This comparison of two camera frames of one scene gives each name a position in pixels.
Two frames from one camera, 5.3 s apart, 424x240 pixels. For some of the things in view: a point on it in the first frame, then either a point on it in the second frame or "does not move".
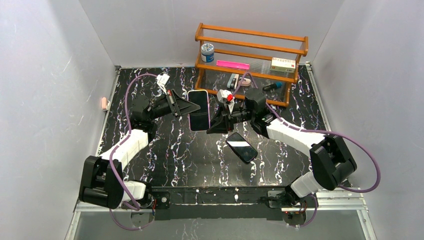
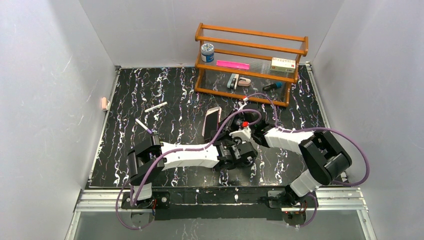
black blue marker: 273,86 does not move
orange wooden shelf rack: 239,64 does not move
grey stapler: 233,81 does not move
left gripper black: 175,104 to 243,156
